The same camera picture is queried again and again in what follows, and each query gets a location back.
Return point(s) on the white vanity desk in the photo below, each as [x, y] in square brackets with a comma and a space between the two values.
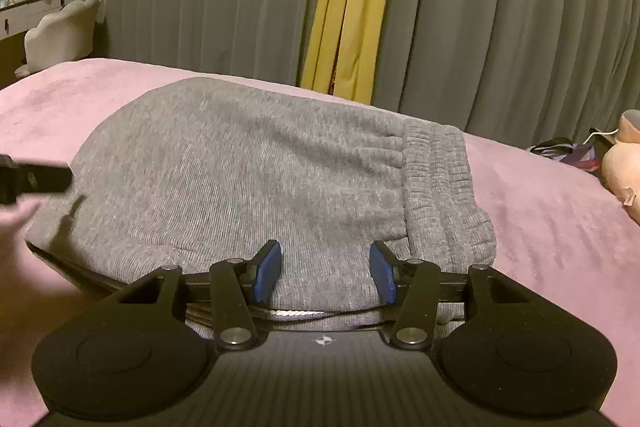
[30, 9]

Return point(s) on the white upholstered chair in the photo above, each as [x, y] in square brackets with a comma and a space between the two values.
[62, 29]

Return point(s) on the dark striped cloth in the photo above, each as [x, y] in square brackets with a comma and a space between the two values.
[562, 152]

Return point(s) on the pale pink plush pillow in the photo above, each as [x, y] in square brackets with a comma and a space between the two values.
[622, 167]

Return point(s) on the yellow curtain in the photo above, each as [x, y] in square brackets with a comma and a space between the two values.
[350, 2]

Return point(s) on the pink blanket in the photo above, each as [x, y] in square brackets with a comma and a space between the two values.
[540, 232]

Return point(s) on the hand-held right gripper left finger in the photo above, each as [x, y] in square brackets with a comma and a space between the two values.
[266, 271]

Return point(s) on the grey pants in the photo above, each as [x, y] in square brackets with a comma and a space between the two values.
[240, 177]

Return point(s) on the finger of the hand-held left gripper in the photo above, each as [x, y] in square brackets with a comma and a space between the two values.
[37, 177]

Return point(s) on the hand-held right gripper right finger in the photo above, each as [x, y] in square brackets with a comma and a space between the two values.
[382, 271]

